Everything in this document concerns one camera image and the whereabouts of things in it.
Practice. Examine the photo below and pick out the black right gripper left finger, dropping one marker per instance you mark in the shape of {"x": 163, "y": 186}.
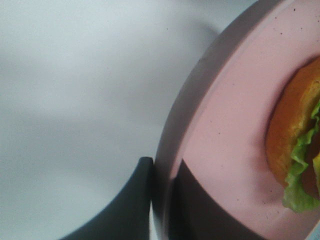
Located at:
{"x": 127, "y": 216}

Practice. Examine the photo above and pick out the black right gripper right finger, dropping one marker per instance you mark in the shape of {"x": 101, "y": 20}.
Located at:
{"x": 213, "y": 205}

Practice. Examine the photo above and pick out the pink round plate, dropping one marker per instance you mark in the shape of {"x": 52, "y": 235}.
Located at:
{"x": 222, "y": 112}

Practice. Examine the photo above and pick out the burger with lettuce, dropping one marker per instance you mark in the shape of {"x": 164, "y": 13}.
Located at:
{"x": 293, "y": 140}

